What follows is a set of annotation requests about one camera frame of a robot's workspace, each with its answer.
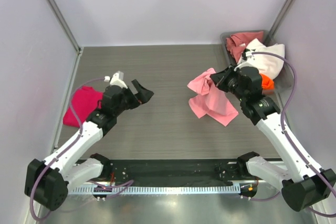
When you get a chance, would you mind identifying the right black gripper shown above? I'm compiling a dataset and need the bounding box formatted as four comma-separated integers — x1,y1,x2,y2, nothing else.
211,63,247,102

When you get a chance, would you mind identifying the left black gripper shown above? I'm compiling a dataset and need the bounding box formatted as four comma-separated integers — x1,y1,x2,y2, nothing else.
113,80,153,116

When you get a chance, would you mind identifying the light pink t shirt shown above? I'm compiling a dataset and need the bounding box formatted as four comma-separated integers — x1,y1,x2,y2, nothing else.
187,68,238,126

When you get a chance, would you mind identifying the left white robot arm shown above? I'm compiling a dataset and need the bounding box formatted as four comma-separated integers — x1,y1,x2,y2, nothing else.
24,78,154,211

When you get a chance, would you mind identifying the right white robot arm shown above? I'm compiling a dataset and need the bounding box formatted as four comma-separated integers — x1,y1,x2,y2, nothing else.
211,66,335,211

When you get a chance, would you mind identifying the dusty rose t shirt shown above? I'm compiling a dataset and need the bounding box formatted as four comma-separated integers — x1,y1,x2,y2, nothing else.
226,31,264,62

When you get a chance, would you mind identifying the orange t shirt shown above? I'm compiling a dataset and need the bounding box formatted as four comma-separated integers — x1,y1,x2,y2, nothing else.
260,74,275,90

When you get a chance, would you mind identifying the white t shirt green collar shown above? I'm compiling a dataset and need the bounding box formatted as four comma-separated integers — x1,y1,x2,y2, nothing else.
237,38,285,80

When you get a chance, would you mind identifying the folded magenta t shirt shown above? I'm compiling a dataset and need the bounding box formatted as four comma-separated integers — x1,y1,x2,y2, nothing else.
62,86,103,127

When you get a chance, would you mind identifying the grey plastic tray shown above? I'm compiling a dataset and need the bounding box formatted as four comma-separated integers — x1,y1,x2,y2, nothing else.
220,30,293,93

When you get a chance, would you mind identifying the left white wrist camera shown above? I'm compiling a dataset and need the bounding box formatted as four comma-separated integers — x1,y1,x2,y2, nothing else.
104,71,128,89

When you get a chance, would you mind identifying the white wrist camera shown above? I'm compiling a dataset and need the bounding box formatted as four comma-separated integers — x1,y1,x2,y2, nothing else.
241,48,255,61
104,71,128,89

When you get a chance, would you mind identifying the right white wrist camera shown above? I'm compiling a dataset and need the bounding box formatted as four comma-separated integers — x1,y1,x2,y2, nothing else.
241,48,255,61

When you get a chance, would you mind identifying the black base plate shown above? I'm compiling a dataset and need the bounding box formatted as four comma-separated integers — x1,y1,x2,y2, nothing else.
106,159,258,187

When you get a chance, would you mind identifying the white slotted cable duct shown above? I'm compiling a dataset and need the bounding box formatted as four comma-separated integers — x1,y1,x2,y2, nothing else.
69,184,240,196

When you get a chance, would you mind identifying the right aluminium frame post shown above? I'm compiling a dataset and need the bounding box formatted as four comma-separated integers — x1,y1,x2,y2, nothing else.
269,0,295,36

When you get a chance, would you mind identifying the aluminium frame post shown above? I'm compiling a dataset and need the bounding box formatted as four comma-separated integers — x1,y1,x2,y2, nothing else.
46,0,81,54
269,0,295,36

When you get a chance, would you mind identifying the left aluminium frame post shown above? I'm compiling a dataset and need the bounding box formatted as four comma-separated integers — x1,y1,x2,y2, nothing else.
46,0,81,54

